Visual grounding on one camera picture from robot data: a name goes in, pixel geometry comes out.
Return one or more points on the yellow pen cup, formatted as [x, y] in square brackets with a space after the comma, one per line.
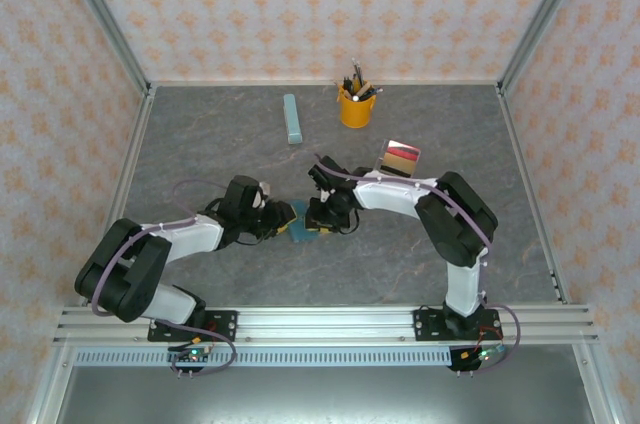
[356, 113]

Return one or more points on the red card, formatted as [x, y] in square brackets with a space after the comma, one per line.
[402, 148]

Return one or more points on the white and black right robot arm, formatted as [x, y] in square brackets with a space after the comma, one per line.
[390, 199]

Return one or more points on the long teal box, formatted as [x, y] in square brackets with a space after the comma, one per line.
[293, 119]

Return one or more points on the short aluminium frame post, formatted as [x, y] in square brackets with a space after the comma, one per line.
[595, 384]
[50, 389]

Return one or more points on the aluminium table side rail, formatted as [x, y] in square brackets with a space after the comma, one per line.
[525, 184]
[135, 154]

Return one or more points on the short black pen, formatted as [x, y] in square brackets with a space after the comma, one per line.
[347, 84]

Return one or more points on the grey metal sheet panel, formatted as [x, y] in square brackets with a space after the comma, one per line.
[320, 399]

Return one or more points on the clear acrylic card box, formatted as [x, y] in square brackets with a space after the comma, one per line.
[397, 160]

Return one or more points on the tan card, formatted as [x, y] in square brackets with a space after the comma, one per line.
[397, 162]

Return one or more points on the small green circuit board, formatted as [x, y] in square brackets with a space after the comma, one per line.
[192, 355]
[482, 355]

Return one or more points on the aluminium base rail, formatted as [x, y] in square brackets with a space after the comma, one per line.
[325, 324]

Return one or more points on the blue card holder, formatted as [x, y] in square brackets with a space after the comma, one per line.
[301, 229]

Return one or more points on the thin aluminium table rail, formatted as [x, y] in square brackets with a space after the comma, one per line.
[250, 83]

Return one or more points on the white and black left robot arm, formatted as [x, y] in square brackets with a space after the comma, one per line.
[190, 239]

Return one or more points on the tall black pen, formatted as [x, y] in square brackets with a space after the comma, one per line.
[357, 71]

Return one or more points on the brown wooden pencil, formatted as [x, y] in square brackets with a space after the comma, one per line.
[367, 90]

